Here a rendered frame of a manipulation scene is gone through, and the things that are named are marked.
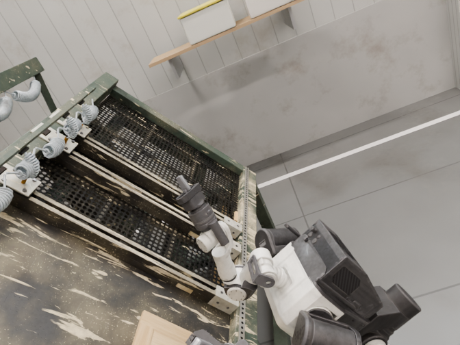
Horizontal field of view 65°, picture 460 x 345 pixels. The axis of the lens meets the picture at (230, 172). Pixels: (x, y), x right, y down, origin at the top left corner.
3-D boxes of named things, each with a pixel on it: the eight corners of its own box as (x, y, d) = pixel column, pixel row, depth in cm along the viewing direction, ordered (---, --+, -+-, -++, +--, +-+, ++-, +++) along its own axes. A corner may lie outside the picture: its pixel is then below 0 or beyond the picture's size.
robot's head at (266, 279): (276, 259, 112) (255, 250, 109) (283, 278, 104) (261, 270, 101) (265, 273, 114) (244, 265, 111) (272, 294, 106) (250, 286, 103)
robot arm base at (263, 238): (280, 242, 145) (292, 221, 139) (297, 267, 136) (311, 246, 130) (248, 245, 137) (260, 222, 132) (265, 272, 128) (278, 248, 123)
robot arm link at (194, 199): (205, 179, 135) (220, 206, 138) (187, 186, 141) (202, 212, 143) (187, 195, 125) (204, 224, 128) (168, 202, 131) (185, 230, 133)
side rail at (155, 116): (235, 181, 281) (243, 170, 276) (105, 101, 254) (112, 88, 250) (235, 175, 288) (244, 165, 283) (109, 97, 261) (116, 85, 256)
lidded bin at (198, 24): (236, 20, 377) (226, -8, 364) (239, 25, 340) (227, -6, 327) (192, 40, 384) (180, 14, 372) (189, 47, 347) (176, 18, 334)
